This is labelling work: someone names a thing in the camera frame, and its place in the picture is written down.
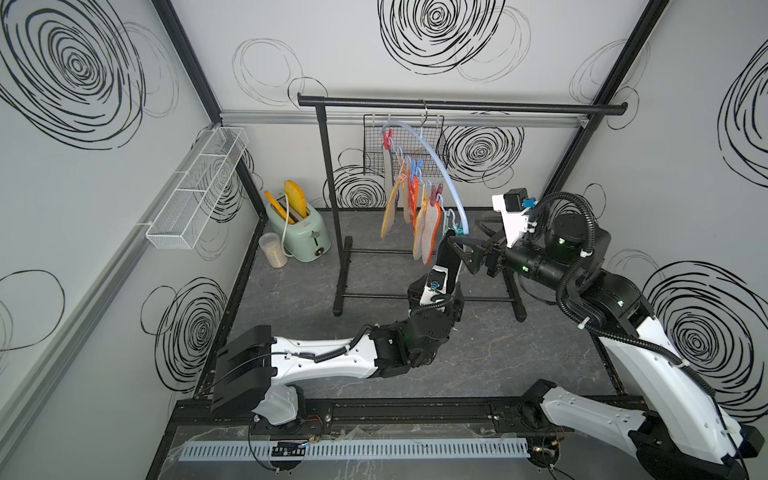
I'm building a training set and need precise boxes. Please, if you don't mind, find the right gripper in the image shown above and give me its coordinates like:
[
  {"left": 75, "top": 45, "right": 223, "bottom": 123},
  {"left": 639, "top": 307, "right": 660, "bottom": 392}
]
[{"left": 449, "top": 215, "right": 572, "bottom": 296}]

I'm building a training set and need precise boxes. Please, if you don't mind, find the light blue clip hanger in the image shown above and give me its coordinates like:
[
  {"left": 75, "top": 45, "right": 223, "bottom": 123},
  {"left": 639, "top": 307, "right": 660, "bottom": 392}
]
[{"left": 381, "top": 100, "right": 470, "bottom": 236}]

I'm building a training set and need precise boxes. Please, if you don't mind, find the black foam insole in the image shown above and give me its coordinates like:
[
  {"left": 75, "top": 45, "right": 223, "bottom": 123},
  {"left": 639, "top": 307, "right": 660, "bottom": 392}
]
[{"left": 435, "top": 230, "right": 462, "bottom": 294}]

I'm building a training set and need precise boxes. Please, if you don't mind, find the red orange-edged insole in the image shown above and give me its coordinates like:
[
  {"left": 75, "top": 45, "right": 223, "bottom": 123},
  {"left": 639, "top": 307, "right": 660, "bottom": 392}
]
[{"left": 405, "top": 175, "right": 419, "bottom": 230}]

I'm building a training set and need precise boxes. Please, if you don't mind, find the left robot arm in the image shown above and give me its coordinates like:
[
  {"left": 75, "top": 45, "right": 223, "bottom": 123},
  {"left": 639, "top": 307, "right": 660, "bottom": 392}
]
[{"left": 210, "top": 265, "right": 464, "bottom": 426}]

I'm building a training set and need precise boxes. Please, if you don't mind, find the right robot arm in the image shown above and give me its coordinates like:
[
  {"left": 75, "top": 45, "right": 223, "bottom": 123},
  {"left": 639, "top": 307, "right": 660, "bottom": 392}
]
[{"left": 442, "top": 189, "right": 764, "bottom": 479}]

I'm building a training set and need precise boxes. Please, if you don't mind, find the white orange-edged insole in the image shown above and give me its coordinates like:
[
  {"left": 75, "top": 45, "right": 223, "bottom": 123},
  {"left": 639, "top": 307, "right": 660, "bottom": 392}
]
[{"left": 420, "top": 203, "right": 441, "bottom": 265}]

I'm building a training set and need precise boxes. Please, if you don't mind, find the purple clothespin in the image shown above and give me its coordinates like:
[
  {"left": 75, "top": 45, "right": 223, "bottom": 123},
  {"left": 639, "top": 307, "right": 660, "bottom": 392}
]
[{"left": 429, "top": 183, "right": 443, "bottom": 209}]

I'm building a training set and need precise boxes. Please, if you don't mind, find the black garment rack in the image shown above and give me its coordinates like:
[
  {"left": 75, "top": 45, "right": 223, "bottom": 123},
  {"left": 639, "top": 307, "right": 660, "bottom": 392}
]
[{"left": 297, "top": 94, "right": 628, "bottom": 317}]

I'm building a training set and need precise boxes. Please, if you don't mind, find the blue clothespin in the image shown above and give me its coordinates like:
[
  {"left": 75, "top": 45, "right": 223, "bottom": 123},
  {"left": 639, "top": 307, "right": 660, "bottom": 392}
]
[{"left": 407, "top": 157, "right": 423, "bottom": 182}]

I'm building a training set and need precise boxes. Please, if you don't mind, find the mint green toaster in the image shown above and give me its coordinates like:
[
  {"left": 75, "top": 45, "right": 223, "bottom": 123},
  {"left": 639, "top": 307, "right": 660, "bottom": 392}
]
[{"left": 266, "top": 204, "right": 331, "bottom": 263}]

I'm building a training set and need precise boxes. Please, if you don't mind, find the red clothespin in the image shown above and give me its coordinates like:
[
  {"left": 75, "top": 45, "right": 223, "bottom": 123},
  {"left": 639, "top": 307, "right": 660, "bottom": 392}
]
[{"left": 382, "top": 127, "right": 393, "bottom": 151}]

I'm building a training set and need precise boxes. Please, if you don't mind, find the yellow insole in toaster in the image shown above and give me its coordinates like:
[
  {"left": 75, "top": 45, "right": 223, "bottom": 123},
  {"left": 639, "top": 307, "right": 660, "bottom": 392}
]
[{"left": 284, "top": 180, "right": 307, "bottom": 218}]

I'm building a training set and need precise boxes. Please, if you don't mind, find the clear plastic cup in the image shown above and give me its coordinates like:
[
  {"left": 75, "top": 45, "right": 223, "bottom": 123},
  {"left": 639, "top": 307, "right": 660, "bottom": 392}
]
[{"left": 258, "top": 232, "right": 288, "bottom": 269}]

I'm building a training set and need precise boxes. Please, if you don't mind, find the orange-yellow insole in toaster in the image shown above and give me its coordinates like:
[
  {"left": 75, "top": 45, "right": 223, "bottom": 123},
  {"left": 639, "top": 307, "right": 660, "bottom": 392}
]
[{"left": 264, "top": 191, "right": 298, "bottom": 225}]

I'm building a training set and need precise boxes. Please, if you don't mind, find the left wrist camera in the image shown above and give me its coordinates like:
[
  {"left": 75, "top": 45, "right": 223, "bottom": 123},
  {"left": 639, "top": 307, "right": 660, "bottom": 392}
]
[{"left": 419, "top": 266, "right": 449, "bottom": 306}]

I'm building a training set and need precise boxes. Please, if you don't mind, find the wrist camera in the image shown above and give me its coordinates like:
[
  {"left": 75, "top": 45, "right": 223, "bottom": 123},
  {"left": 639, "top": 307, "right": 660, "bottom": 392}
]
[
  {"left": 419, "top": 266, "right": 449, "bottom": 306},
  {"left": 491, "top": 188, "right": 536, "bottom": 248}
]

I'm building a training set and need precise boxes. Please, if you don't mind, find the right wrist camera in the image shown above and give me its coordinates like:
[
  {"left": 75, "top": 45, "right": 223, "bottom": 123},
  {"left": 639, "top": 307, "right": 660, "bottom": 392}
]
[{"left": 491, "top": 188, "right": 536, "bottom": 248}]

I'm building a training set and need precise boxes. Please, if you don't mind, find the black wire basket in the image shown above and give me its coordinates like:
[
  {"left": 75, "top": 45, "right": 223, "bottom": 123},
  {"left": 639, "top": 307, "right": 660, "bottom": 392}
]
[{"left": 362, "top": 113, "right": 444, "bottom": 178}]

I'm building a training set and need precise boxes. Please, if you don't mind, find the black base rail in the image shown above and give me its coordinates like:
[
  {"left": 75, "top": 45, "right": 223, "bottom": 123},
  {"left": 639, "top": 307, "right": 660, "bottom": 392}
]
[{"left": 173, "top": 392, "right": 655, "bottom": 436}]

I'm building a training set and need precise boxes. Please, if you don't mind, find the white slotted cable duct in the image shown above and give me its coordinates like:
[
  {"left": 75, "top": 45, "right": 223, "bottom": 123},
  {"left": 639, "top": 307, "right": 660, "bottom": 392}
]
[{"left": 178, "top": 438, "right": 530, "bottom": 463}]

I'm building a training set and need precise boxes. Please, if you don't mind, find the white mesh wall shelf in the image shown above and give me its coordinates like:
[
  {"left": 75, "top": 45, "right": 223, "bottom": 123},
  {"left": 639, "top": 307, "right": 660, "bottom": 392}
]
[{"left": 146, "top": 126, "right": 249, "bottom": 250}]

